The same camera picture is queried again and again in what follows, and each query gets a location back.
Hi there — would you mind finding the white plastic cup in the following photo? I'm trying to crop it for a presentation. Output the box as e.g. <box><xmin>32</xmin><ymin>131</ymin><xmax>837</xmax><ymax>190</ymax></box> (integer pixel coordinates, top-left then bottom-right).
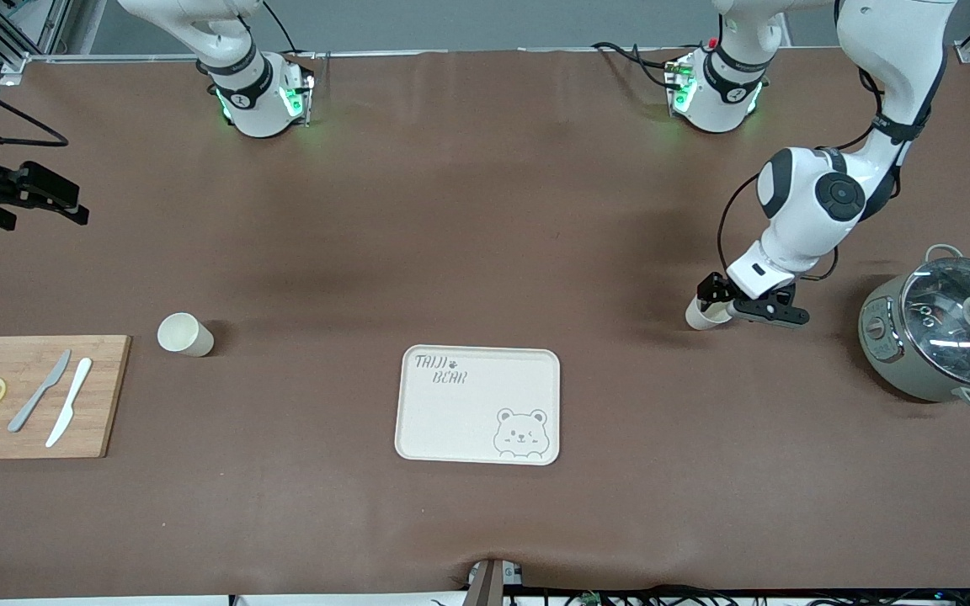
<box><xmin>157</xmin><ymin>312</ymin><xmax>215</xmax><ymax>358</ymax></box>
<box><xmin>685</xmin><ymin>295</ymin><xmax>734</xmax><ymax>331</ymax></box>

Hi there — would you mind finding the cream bear print tray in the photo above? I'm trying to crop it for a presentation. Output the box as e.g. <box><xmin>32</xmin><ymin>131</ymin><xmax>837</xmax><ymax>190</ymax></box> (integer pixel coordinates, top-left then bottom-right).
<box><xmin>394</xmin><ymin>344</ymin><xmax>562</xmax><ymax>466</ymax></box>

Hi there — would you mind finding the grey-green electric pot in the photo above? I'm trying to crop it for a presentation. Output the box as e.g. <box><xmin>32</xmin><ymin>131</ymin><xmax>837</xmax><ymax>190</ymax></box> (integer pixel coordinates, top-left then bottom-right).
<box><xmin>858</xmin><ymin>243</ymin><xmax>970</xmax><ymax>412</ymax></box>

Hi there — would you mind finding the glass pot lid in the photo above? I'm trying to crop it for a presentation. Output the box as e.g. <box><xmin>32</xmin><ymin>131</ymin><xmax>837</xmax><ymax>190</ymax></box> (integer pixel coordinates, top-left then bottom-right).
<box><xmin>900</xmin><ymin>257</ymin><xmax>970</xmax><ymax>390</ymax></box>

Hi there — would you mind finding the grey plastic knife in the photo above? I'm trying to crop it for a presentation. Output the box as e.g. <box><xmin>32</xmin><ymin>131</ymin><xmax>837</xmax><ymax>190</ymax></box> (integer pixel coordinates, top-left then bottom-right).
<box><xmin>8</xmin><ymin>348</ymin><xmax>72</xmax><ymax>433</ymax></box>

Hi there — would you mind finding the white plastic knife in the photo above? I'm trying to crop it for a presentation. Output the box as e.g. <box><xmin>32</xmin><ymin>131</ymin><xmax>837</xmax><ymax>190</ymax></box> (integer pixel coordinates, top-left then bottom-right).
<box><xmin>45</xmin><ymin>357</ymin><xmax>93</xmax><ymax>449</ymax></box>

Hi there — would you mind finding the bamboo cutting board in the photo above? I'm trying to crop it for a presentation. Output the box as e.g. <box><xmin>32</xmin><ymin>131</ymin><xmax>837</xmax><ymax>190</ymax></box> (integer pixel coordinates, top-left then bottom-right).
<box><xmin>0</xmin><ymin>335</ymin><xmax>131</xmax><ymax>460</ymax></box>

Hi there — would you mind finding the aluminium frame with struts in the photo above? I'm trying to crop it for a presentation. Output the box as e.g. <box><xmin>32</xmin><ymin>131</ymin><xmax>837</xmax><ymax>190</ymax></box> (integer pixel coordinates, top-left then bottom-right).
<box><xmin>0</xmin><ymin>0</ymin><xmax>107</xmax><ymax>89</ymax></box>

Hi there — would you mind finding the black base cable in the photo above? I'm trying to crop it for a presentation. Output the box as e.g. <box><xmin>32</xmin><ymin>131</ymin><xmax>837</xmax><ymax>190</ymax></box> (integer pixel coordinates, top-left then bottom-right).
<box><xmin>593</xmin><ymin>40</ymin><xmax>680</xmax><ymax>92</ymax></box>

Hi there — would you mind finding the table edge clamp bracket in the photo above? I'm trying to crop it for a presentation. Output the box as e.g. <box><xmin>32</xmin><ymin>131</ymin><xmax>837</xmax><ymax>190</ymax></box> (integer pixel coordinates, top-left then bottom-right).
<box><xmin>466</xmin><ymin>557</ymin><xmax>526</xmax><ymax>606</ymax></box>

